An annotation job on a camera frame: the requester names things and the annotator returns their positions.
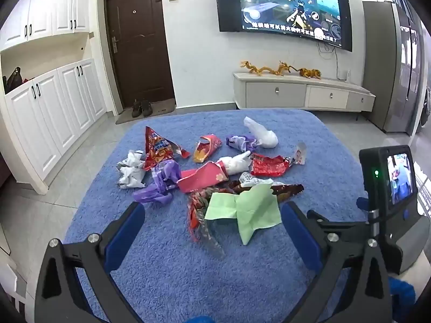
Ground grey refrigerator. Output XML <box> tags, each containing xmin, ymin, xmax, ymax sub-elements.
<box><xmin>362</xmin><ymin>0</ymin><xmax>426</xmax><ymax>137</ymax></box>

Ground white built-in cabinet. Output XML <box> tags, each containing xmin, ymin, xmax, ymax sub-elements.
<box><xmin>0</xmin><ymin>0</ymin><xmax>107</xmax><ymax>196</ymax></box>

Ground pink and orange packet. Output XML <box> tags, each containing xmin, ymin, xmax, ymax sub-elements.
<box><xmin>193</xmin><ymin>134</ymin><xmax>223</xmax><ymax>163</ymax></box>

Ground hanging dark clothes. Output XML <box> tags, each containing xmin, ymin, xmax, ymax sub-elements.
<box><xmin>419</xmin><ymin>87</ymin><xmax>431</xmax><ymax>129</ymax></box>

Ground red snack bag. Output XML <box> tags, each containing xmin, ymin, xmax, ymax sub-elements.
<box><xmin>144</xmin><ymin>126</ymin><xmax>191</xmax><ymax>172</ymax></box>

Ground red and clear wrapper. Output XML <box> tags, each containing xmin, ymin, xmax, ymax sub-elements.
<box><xmin>186</xmin><ymin>188</ymin><xmax>227</xmax><ymax>258</ymax></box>

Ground blue fluffy rug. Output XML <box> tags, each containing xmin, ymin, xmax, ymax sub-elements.
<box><xmin>64</xmin><ymin>108</ymin><xmax>398</xmax><ymax>323</ymax></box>

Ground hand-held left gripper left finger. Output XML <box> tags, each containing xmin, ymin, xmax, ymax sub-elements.
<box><xmin>34</xmin><ymin>202</ymin><xmax>147</xmax><ymax>323</ymax></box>

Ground dark handbag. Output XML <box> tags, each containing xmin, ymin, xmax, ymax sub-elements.
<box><xmin>3</xmin><ymin>67</ymin><xmax>23</xmax><ymax>94</ymax></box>

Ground green paper sheet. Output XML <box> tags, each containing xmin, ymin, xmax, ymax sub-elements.
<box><xmin>204</xmin><ymin>181</ymin><xmax>282</xmax><ymax>246</ymax></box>

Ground small white printed wrapper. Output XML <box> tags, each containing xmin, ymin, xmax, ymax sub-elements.
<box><xmin>290</xmin><ymin>142</ymin><xmax>307</xmax><ymax>165</ymax></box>

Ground brown shiny wrapper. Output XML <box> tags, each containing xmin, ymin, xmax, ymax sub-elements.
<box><xmin>227</xmin><ymin>180</ymin><xmax>304</xmax><ymax>197</ymax></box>

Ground pink paper carton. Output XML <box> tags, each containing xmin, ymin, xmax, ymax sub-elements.
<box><xmin>176</xmin><ymin>161</ymin><xmax>230</xmax><ymax>194</ymax></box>

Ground white television cabinet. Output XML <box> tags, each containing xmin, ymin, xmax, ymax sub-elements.
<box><xmin>233</xmin><ymin>71</ymin><xmax>376</xmax><ymax>120</ymax></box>

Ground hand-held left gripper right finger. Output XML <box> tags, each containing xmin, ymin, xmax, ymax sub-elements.
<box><xmin>281</xmin><ymin>201</ymin><xmax>396</xmax><ymax>323</ymax></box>

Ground wall television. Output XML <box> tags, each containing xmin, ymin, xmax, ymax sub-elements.
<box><xmin>214</xmin><ymin>0</ymin><xmax>353</xmax><ymax>52</ymax></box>

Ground white tissue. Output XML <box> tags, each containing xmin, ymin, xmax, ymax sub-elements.
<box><xmin>216</xmin><ymin>151</ymin><xmax>252</xmax><ymax>176</ymax></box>

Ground purple plastic bag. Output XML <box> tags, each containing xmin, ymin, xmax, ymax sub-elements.
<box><xmin>133</xmin><ymin>159</ymin><xmax>181</xmax><ymax>204</ymax></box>

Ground red foil wrapper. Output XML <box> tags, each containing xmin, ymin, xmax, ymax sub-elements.
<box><xmin>251</xmin><ymin>153</ymin><xmax>291</xmax><ymax>177</ymax></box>

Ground dark brown door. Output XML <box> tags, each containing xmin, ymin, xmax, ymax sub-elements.
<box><xmin>104</xmin><ymin>0</ymin><xmax>176</xmax><ymax>115</ymax></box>

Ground black television cable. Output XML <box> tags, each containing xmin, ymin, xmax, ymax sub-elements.
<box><xmin>317</xmin><ymin>42</ymin><xmax>339</xmax><ymax>81</ymax></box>

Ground purple and white wrapper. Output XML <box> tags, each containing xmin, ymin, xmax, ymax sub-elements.
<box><xmin>225</xmin><ymin>135</ymin><xmax>260</xmax><ymax>152</ymax></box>

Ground brown doormat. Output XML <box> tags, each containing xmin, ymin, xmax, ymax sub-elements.
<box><xmin>115</xmin><ymin>106</ymin><xmax>176</xmax><ymax>124</ymax></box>

